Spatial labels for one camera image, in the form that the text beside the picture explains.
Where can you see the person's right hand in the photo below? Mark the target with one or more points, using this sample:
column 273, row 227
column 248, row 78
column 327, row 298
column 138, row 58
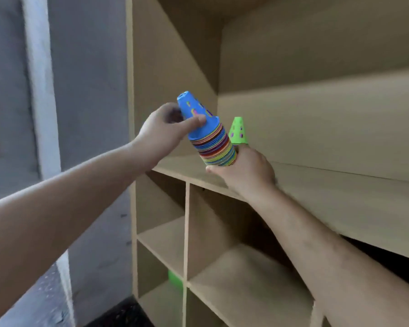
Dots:
column 250, row 170

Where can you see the person's left hand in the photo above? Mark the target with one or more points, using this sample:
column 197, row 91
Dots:
column 158, row 132

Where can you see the person's left thumb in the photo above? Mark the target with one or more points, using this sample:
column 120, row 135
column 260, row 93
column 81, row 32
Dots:
column 192, row 123

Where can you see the person's right thumb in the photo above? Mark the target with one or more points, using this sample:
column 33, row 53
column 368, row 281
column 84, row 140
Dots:
column 220, row 168

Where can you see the blue perforated plastic cone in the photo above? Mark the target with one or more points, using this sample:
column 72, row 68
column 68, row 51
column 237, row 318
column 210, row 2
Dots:
column 197, row 115

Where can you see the stack of multicoloured plastic cones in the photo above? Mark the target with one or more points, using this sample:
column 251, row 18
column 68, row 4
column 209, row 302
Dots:
column 216, row 148

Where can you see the green perforated plastic cone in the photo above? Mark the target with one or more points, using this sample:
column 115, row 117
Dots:
column 238, row 132

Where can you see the person's left forearm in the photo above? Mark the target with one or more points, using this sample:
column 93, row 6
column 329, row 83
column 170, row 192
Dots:
column 54, row 214

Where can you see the person's right forearm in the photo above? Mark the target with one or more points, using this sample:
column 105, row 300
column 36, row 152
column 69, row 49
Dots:
column 334, row 265

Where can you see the light wooden shelving unit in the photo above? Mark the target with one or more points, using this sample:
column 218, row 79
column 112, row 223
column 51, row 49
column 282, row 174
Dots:
column 293, row 132

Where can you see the green object in shelf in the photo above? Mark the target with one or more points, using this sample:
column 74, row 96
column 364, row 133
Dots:
column 175, row 279

